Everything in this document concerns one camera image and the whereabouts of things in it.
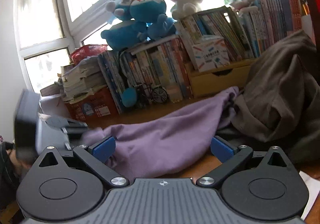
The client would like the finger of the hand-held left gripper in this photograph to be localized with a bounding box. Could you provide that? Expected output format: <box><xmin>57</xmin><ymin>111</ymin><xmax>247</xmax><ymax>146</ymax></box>
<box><xmin>45</xmin><ymin>116</ymin><xmax>88</xmax><ymax>135</ymax></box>

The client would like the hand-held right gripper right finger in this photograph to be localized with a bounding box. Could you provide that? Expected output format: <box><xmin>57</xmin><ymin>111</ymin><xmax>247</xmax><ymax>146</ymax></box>
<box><xmin>196</xmin><ymin>136</ymin><xmax>292</xmax><ymax>187</ymax></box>

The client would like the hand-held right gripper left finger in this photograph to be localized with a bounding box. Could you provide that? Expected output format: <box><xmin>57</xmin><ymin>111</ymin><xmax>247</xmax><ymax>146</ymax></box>
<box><xmin>32</xmin><ymin>136</ymin><xmax>129</xmax><ymax>187</ymax></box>

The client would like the purple shirt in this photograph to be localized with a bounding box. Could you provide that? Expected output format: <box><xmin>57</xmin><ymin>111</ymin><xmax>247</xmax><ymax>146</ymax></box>
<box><xmin>82</xmin><ymin>86</ymin><xmax>240</xmax><ymax>178</ymax></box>

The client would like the brown shirt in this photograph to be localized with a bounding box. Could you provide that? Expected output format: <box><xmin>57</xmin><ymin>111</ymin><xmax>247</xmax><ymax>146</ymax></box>
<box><xmin>217</xmin><ymin>30</ymin><xmax>320</xmax><ymax>164</ymax></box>

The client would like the person's left hand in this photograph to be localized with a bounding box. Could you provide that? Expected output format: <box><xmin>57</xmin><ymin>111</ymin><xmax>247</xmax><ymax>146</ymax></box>
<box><xmin>9</xmin><ymin>151</ymin><xmax>34</xmax><ymax>173</ymax></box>

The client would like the white board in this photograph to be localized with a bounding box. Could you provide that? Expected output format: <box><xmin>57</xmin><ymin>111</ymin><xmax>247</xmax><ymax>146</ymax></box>
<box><xmin>40</xmin><ymin>98</ymin><xmax>72</xmax><ymax>121</ymax></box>

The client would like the red plastic crate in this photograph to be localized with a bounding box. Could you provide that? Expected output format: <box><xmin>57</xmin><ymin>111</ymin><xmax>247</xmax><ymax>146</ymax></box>
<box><xmin>65</xmin><ymin>86</ymin><xmax>120</xmax><ymax>122</ymax></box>

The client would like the blue round plush ball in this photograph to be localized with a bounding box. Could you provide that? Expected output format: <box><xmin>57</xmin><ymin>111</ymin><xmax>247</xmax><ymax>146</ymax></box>
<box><xmin>122</xmin><ymin>88</ymin><xmax>138</xmax><ymax>107</ymax></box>

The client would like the wooden drawer box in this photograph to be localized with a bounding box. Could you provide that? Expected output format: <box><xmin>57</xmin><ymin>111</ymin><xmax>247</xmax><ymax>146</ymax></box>
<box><xmin>187</xmin><ymin>58</ymin><xmax>260</xmax><ymax>98</ymax></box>

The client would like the red mesh basket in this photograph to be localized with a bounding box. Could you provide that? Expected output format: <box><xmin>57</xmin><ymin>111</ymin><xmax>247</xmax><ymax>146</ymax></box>
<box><xmin>69</xmin><ymin>44</ymin><xmax>108</xmax><ymax>64</ymax></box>

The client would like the miniature black bicycle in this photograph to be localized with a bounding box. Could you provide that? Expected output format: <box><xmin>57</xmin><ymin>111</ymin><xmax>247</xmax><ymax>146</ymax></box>
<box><xmin>132</xmin><ymin>83</ymin><xmax>168</xmax><ymax>104</ymax></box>

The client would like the white colourful printed box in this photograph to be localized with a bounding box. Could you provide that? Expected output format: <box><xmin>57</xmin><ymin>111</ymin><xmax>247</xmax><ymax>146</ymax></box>
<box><xmin>191</xmin><ymin>36</ymin><xmax>230</xmax><ymax>72</ymax></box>

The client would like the white paper sheet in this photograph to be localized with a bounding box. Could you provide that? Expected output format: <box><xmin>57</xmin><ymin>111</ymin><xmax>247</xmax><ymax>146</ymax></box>
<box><xmin>299</xmin><ymin>170</ymin><xmax>320</xmax><ymax>211</ymax></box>

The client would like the row of thin paperback books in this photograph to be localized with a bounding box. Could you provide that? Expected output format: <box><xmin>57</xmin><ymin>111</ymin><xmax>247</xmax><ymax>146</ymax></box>
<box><xmin>176</xmin><ymin>0</ymin><xmax>310</xmax><ymax>64</ymax></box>

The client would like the white window frame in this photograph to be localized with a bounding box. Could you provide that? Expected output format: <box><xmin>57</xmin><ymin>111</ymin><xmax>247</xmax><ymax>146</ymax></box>
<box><xmin>15</xmin><ymin>0</ymin><xmax>295</xmax><ymax>89</ymax></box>

